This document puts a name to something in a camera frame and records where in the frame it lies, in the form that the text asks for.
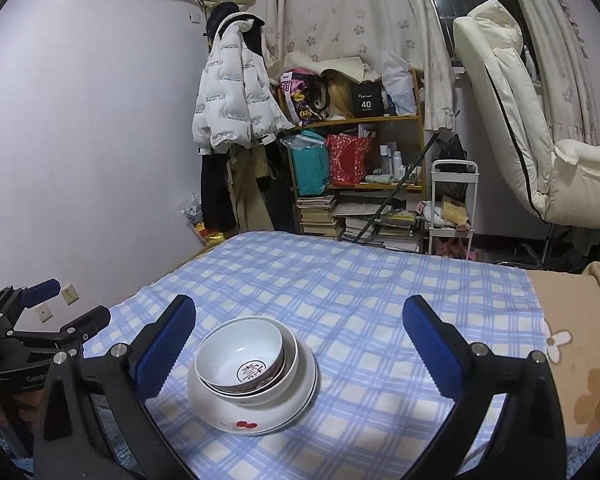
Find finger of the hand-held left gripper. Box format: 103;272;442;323
10;306;112;356
0;278;62;321

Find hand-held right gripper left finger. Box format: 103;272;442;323
32;294;197;480

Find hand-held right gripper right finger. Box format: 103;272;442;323
402;294;568;480

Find small red-patterned bowl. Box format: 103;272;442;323
198;315;286;395

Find large plain white bowl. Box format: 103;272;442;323
194;330;300;407

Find white cherry-print plate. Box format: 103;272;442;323
186;342;319;436

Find grey-blue fluffy cloth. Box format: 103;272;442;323
0;392;141;480

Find blue plaid cloth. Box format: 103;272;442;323
82;231;548;480

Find pink toys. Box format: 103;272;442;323
437;237;478;261

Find yellow packet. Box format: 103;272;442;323
195;222;226;243

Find pile of magazines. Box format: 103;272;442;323
337;200;423;253

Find beige paper bag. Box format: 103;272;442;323
440;197;468;223

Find clear printed plastic bag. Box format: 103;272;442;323
180;195;203;228

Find beige floral blanket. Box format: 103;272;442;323
527;260;600;441

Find white trolley cart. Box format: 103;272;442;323
427;160;479;261

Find black pole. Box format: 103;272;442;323
354;132;441;245

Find black hanging coat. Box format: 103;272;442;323
200;152;238;231

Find stack of old books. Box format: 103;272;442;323
296;195;343;238

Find beige hanging coat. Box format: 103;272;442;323
227;147;276;235

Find black hanging garment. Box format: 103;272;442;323
265;145;298;233

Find red patterned bag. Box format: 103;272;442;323
326;132;373;186

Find teal bag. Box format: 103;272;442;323
287;130;331;197

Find wooden shelf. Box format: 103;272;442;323
282;69;427;253

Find white padded recliner chair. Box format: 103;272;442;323
452;0;600;271

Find black box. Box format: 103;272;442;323
351;81;384;117

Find white plastic bag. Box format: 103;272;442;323
381;52;416;115

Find white puffer jacket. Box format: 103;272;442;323
192;11;293;156

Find tan bag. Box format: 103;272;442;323
320;72;353;117

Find pink and black printed bag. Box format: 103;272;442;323
278;67;326;126

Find beige foam sheet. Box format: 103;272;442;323
285;51;366;81

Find narrow floral curtain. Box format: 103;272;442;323
500;0;600;148

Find black hooded garment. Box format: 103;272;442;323
205;2;266;68

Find wide floral curtain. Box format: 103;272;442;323
262;0;456;131

